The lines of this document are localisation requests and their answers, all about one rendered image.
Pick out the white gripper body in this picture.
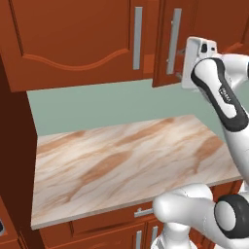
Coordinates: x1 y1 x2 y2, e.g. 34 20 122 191
181 36 202 91

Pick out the red-brown base cabinet door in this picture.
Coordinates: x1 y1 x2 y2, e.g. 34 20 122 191
38 222 148 249
145 219 168 249

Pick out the tall dark brown cabinet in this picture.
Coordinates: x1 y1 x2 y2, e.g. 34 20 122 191
0 53 47 249

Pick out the red-brown drawer front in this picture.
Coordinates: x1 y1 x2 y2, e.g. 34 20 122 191
69 201 157 238
209 180 244 204

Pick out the long grey handle, open door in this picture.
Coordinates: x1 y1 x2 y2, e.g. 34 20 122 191
165 8 183 76

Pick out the open red-brown wall cabinet door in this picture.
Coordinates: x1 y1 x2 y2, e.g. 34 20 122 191
152 0 249 89

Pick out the red-brown wall cabinet carcass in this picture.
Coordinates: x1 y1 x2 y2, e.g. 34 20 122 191
141 0 163 80

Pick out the long grey handle, closed door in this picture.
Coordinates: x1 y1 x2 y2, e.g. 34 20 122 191
132 6 144 71

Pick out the closed red-brown wall cabinet door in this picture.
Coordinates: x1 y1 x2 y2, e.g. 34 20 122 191
0 0 154 93

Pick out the grey drawer handle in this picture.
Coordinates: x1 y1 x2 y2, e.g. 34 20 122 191
133 207 156 219

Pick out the short grey base door handle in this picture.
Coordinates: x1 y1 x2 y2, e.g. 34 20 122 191
134 230 143 249
150 225 160 245

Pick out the grey rounded handle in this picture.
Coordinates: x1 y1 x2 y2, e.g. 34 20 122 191
0 218 8 237

